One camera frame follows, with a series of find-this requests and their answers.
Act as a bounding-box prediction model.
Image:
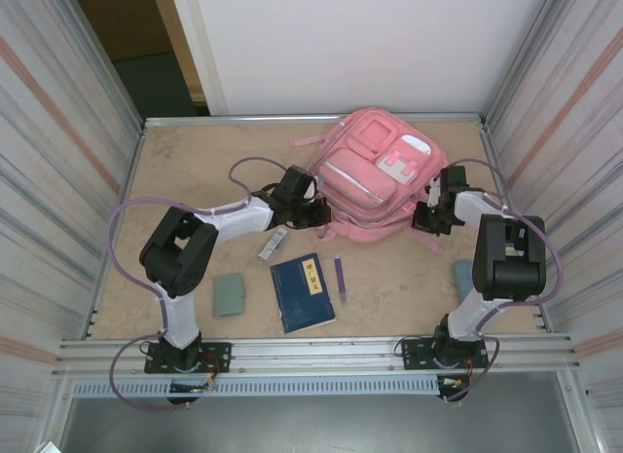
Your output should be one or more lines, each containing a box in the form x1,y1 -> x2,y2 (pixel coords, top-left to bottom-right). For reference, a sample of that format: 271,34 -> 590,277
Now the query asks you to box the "small silver white box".
259,230 -> 288,264

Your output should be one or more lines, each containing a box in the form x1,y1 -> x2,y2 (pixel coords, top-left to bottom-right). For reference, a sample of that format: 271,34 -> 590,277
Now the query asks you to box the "purple pen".
333,257 -> 348,302

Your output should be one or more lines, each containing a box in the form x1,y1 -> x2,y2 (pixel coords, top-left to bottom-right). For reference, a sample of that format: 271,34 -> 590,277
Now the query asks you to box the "dark blue book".
270,251 -> 337,335

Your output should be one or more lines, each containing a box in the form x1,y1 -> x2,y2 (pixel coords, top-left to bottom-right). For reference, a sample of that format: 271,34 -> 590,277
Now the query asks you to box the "aluminium mounting rail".
56,333 -> 583,377

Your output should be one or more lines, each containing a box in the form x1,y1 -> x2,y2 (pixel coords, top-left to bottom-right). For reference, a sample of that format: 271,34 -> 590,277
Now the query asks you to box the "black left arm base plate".
143,342 -> 233,375

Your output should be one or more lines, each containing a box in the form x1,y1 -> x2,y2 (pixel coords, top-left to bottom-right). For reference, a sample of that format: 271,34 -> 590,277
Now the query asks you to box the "orange black wire bundle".
436,373 -> 472,404
167,374 -> 218,406

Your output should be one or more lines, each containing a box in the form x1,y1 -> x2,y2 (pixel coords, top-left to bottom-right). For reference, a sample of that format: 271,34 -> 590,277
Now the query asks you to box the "pink school backpack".
290,107 -> 449,255

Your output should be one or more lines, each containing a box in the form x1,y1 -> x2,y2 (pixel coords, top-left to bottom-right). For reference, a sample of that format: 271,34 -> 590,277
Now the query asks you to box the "white door frame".
167,0 -> 229,117

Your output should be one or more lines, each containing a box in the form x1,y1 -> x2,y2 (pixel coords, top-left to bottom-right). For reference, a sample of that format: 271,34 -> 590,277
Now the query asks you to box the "green fabric wallet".
212,273 -> 247,320

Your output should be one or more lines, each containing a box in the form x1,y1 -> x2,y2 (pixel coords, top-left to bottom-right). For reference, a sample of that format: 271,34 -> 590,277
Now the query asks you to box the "grey slotted cable duct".
71,377 -> 442,398

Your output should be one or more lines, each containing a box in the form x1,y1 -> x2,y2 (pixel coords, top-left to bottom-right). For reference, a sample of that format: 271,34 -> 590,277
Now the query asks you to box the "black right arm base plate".
401,336 -> 490,371

